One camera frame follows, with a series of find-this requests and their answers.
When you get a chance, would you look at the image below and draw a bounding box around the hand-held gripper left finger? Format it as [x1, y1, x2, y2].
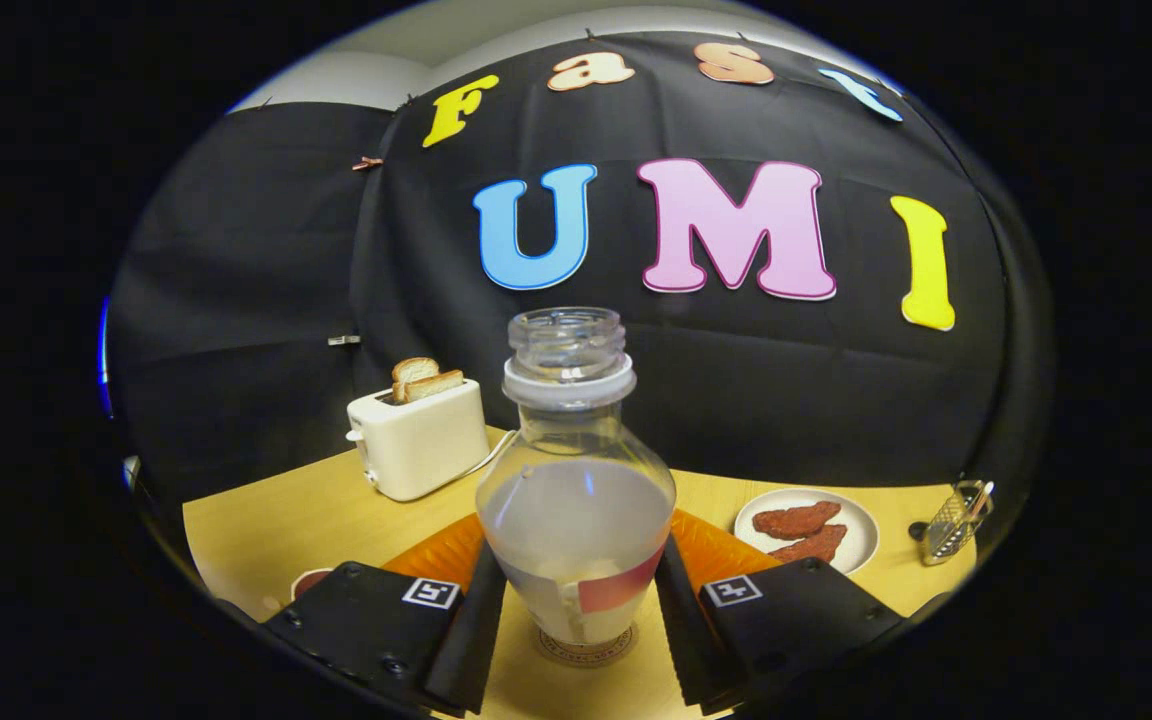
[261, 512, 509, 717]

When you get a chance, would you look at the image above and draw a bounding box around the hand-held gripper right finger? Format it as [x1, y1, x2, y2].
[656, 508, 907, 715]

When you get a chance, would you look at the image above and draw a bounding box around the round cork coaster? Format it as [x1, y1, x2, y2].
[537, 622, 639, 669]

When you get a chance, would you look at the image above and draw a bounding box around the clear juice bottle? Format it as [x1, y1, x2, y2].
[475, 306, 678, 646]

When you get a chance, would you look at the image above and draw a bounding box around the red meat slice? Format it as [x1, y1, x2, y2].
[752, 501, 843, 541]
[769, 523, 849, 564]

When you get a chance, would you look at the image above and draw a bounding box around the white toaster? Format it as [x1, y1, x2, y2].
[345, 378, 490, 503]

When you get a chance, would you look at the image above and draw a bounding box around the white round plate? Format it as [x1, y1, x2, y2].
[733, 488, 881, 576]

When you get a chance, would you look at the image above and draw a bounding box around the wooden table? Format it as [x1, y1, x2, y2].
[181, 428, 979, 720]

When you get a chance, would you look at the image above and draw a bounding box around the toast slice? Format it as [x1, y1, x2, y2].
[391, 357, 441, 401]
[402, 369, 465, 404]

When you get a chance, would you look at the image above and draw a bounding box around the white toaster cable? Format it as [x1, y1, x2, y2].
[456, 428, 517, 481]

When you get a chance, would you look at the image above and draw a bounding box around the metal wire utensil holder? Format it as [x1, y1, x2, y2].
[920, 479, 995, 567]

